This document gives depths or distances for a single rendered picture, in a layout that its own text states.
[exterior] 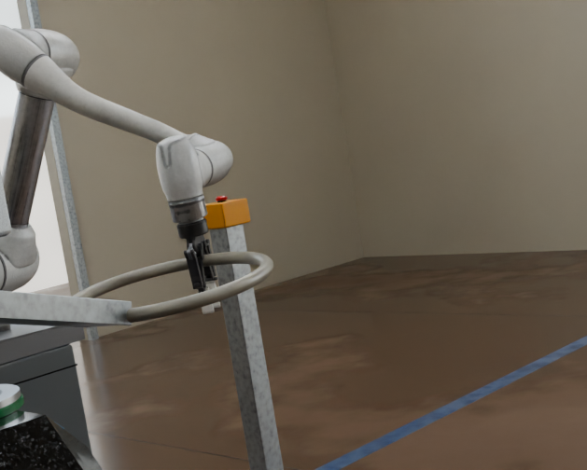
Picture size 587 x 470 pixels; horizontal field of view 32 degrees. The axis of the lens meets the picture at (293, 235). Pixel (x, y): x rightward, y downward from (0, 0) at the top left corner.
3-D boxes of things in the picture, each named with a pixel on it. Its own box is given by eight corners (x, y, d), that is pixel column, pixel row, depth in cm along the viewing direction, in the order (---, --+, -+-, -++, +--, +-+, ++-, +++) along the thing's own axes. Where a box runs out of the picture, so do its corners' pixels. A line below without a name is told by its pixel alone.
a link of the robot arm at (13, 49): (34, 48, 256) (63, 49, 269) (-20, 10, 259) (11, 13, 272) (12, 92, 260) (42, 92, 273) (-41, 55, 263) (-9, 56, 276)
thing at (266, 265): (198, 322, 203) (194, 307, 202) (19, 331, 228) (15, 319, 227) (311, 255, 244) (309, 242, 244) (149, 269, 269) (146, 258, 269)
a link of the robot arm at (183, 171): (194, 199, 248) (218, 188, 260) (179, 135, 246) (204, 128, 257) (156, 205, 253) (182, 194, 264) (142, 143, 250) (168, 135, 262)
